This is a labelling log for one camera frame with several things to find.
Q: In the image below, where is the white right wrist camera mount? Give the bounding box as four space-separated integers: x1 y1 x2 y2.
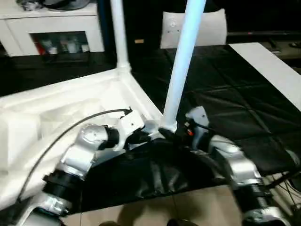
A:
185 106 210 151

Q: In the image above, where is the black bar red light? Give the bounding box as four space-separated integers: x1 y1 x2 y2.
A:
226 30 301 36

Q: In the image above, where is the grey bag black handle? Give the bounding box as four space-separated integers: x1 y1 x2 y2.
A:
44 0 92 10

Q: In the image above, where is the white flat board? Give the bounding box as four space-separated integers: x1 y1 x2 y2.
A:
229 42 301 105

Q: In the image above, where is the black tripod leg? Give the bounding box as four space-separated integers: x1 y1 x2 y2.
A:
267 171 301 189

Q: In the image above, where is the red bottle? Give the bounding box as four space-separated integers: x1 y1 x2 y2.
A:
33 40 44 55

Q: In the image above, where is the white glass-door cabinet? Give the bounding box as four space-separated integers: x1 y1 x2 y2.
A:
0 3 106 57

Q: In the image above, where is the black work mat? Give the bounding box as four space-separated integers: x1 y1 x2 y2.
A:
0 43 301 214

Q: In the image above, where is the black tall cabinet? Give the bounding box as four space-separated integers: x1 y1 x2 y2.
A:
98 0 166 64

